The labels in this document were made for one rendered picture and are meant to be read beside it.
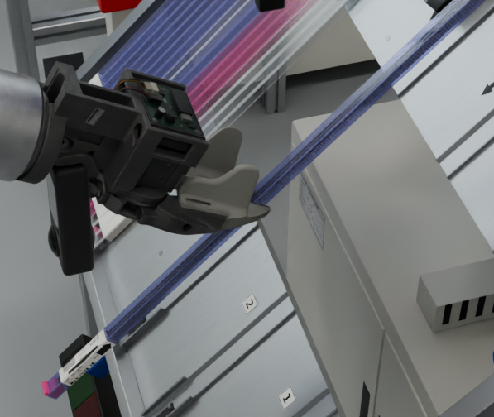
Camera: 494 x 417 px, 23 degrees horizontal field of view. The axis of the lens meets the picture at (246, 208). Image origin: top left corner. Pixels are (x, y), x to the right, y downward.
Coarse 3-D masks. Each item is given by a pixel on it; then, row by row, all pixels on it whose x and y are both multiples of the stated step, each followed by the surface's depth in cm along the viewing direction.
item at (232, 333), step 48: (144, 240) 124; (192, 240) 119; (240, 240) 114; (144, 288) 121; (192, 288) 116; (240, 288) 112; (288, 288) 108; (144, 336) 118; (192, 336) 114; (240, 336) 109; (288, 336) 105; (144, 384) 116; (192, 384) 111; (240, 384) 107; (288, 384) 103
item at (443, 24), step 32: (480, 0) 88; (448, 32) 89; (416, 64) 90; (352, 96) 92; (320, 128) 93; (288, 160) 94; (256, 192) 96; (192, 256) 98; (160, 288) 99; (128, 320) 101; (64, 384) 104
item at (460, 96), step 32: (384, 0) 113; (416, 0) 110; (448, 0) 107; (384, 32) 111; (416, 32) 108; (480, 32) 103; (384, 64) 110; (448, 64) 104; (480, 64) 102; (416, 96) 105; (448, 96) 103; (480, 96) 100; (448, 128) 101; (480, 128) 99; (448, 160) 100; (480, 160) 98; (480, 192) 97; (480, 224) 95
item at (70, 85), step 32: (64, 64) 84; (64, 96) 81; (96, 96) 84; (128, 96) 85; (160, 96) 87; (64, 128) 82; (96, 128) 84; (128, 128) 85; (160, 128) 85; (192, 128) 87; (64, 160) 85; (96, 160) 86; (128, 160) 84; (160, 160) 87; (192, 160) 86; (96, 192) 88; (128, 192) 87; (160, 192) 89
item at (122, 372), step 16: (96, 256) 128; (96, 272) 125; (96, 288) 123; (96, 304) 122; (112, 304) 123; (96, 320) 121; (112, 320) 121; (112, 352) 117; (128, 352) 119; (112, 368) 116; (128, 368) 117; (128, 384) 115; (128, 400) 113; (128, 416) 112; (144, 416) 113
